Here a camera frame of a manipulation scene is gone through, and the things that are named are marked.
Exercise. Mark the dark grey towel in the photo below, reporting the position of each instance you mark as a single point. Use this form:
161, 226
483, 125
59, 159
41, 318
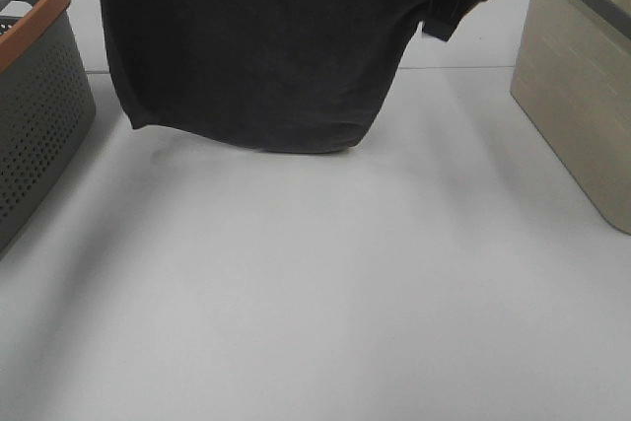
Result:
289, 76

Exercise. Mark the beige bin with grey rim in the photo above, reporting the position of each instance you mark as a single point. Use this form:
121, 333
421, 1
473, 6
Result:
572, 80

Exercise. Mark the grey perforated basket orange rim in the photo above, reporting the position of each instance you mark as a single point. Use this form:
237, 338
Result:
47, 108

